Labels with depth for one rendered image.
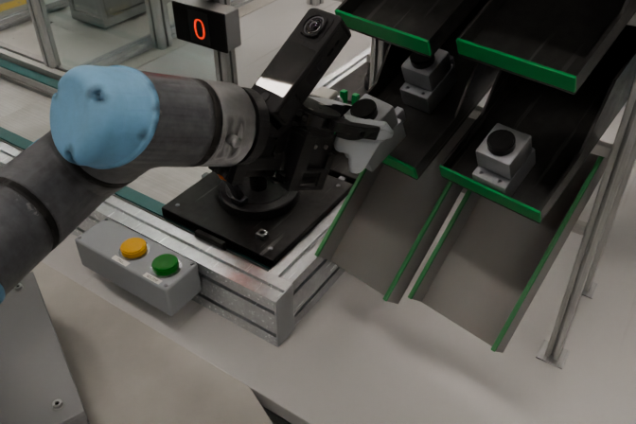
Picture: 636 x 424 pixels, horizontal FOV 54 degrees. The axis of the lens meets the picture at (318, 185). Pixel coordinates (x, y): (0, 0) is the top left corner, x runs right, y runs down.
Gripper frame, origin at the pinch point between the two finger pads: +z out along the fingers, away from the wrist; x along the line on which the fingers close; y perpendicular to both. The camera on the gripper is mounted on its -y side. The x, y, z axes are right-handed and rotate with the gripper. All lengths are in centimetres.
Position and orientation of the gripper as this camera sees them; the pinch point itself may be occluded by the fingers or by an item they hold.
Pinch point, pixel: (369, 117)
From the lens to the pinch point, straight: 71.6
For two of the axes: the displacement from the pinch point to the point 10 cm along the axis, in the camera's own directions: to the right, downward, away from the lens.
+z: 6.5, -0.2, 7.6
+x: 6.9, 4.3, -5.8
